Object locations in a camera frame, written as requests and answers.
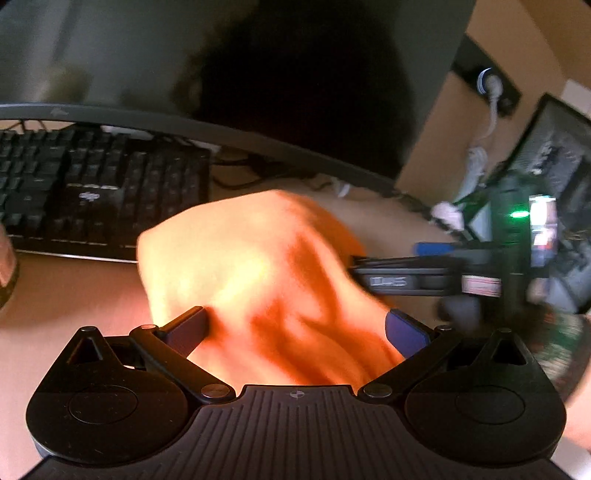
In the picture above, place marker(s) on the black mechanical keyboard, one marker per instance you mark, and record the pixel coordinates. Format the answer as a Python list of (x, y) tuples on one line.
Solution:
[(92, 194)]

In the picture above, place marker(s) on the black curved computer monitor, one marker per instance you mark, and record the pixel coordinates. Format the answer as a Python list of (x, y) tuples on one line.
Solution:
[(138, 46)]

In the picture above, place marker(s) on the white glass-sided computer case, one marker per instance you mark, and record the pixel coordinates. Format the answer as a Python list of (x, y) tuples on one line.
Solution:
[(563, 152)]

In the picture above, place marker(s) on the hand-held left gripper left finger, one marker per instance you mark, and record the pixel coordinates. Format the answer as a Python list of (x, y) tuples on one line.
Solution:
[(189, 330)]

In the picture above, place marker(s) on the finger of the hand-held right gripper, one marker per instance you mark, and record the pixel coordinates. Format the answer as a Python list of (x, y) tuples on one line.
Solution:
[(434, 248), (397, 277)]

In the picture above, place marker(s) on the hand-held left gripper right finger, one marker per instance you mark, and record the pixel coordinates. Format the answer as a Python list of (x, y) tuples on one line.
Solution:
[(406, 334)]

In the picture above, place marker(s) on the black wall socket strip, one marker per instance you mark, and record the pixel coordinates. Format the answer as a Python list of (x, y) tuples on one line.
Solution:
[(471, 64)]

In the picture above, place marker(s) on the orange pumpkin costume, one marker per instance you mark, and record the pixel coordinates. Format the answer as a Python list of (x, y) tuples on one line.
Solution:
[(254, 277)]

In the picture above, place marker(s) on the white power adapter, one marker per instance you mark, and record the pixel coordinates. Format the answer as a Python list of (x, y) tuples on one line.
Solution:
[(447, 216)]

